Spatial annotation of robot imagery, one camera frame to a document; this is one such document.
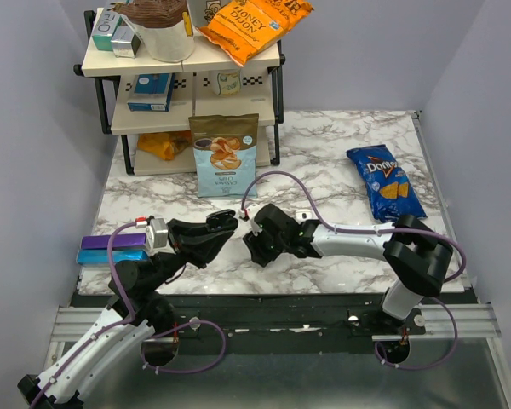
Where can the aluminium rail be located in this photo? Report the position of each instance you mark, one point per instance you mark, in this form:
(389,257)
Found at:
(461,320)

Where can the black marbled charging case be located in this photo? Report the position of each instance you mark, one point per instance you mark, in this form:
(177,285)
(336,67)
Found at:
(222,219)

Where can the cassava chips bag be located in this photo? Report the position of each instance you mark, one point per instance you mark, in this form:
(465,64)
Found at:
(224,149)

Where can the white and brown paper bag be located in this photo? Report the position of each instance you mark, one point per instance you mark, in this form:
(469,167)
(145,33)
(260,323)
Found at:
(164,27)

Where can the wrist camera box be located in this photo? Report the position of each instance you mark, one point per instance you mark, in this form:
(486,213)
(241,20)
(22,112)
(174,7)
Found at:
(248,214)
(157,233)

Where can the blue doritos bag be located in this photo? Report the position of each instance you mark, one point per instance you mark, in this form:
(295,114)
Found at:
(388,187)

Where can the blue box on shelf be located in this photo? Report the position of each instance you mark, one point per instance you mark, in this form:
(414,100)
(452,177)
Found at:
(151,93)

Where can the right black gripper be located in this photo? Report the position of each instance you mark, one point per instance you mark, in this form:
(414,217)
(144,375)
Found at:
(259,254)

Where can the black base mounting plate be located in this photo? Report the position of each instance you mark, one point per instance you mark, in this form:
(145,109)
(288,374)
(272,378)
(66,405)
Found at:
(286,324)

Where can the black and cream shelf rack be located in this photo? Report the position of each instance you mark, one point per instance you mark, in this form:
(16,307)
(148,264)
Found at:
(262,93)

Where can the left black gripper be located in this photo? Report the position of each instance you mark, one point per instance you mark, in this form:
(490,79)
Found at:
(194,243)

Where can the white carton top shelf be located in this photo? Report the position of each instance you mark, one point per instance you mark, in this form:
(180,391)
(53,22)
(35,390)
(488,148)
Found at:
(203,11)

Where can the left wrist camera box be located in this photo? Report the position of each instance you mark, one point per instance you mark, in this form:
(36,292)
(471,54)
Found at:
(157,233)

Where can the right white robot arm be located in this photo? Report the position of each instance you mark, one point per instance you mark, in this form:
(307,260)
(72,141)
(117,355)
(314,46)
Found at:
(416,254)

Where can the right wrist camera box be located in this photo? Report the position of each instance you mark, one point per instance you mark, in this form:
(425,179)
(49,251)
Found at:
(248,214)

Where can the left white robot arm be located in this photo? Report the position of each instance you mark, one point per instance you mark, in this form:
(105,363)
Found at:
(135,313)

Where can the white cup on shelf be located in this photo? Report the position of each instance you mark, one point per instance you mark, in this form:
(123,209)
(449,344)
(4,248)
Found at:
(225,82)

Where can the teal RO box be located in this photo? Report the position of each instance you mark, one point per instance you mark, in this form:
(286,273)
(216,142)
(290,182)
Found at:
(106,25)

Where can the orange snack bag bottom shelf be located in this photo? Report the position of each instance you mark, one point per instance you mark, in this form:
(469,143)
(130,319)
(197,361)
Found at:
(165,145)

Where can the silver small box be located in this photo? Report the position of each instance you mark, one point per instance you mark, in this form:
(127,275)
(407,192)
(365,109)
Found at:
(125,42)

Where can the orange honey dijon chip bag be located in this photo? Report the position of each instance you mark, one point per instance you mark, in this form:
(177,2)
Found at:
(243,29)

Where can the shiny blue box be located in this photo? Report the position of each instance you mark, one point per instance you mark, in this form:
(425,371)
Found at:
(100,257)

